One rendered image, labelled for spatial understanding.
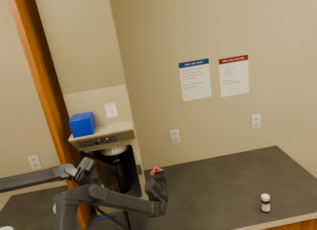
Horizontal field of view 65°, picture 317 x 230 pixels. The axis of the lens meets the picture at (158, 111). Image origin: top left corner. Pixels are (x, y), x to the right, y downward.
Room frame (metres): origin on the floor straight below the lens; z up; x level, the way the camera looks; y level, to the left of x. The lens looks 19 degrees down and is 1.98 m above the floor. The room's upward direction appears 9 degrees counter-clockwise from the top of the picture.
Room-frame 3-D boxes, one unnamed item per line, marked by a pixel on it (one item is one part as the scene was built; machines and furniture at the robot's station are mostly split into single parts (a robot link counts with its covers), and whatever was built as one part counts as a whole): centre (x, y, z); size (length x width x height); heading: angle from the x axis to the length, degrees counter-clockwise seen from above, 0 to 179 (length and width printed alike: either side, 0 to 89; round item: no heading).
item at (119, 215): (1.13, 0.35, 1.19); 0.30 x 0.01 x 0.40; 45
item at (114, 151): (1.36, 0.29, 1.34); 0.18 x 0.18 x 0.05
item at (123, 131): (1.20, 0.30, 1.46); 0.32 x 0.11 x 0.10; 93
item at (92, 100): (1.38, 0.31, 1.32); 0.32 x 0.25 x 0.77; 93
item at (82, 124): (1.19, 0.39, 1.55); 0.10 x 0.10 x 0.09; 3
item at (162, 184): (1.04, 0.05, 1.21); 0.07 x 0.07 x 0.10; 4
